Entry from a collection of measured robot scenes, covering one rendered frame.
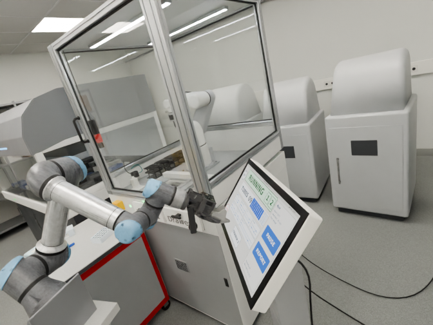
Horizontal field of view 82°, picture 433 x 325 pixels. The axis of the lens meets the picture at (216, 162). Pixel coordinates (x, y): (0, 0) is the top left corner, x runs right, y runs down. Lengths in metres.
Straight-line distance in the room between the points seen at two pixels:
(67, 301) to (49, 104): 1.48
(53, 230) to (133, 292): 0.86
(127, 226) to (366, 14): 3.70
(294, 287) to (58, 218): 0.97
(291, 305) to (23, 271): 1.02
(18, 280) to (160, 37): 1.08
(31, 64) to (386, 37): 5.68
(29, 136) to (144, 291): 1.36
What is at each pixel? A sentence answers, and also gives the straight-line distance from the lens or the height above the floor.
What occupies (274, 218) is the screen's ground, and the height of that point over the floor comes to 1.14.
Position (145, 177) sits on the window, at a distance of 1.58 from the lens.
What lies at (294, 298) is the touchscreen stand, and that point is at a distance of 1.09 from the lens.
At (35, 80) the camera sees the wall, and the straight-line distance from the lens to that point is 5.89.
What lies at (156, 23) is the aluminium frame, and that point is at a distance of 1.16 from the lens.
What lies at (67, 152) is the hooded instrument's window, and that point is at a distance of 2.31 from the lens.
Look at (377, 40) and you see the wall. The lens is 3.97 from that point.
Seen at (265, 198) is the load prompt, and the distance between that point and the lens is 0.85.
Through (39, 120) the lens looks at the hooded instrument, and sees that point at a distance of 2.24.
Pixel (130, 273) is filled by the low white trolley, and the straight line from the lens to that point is 1.87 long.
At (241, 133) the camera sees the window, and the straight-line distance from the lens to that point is 1.51.
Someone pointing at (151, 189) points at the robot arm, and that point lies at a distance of 0.93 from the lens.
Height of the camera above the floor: 1.55
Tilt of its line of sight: 18 degrees down
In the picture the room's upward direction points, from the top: 14 degrees counter-clockwise
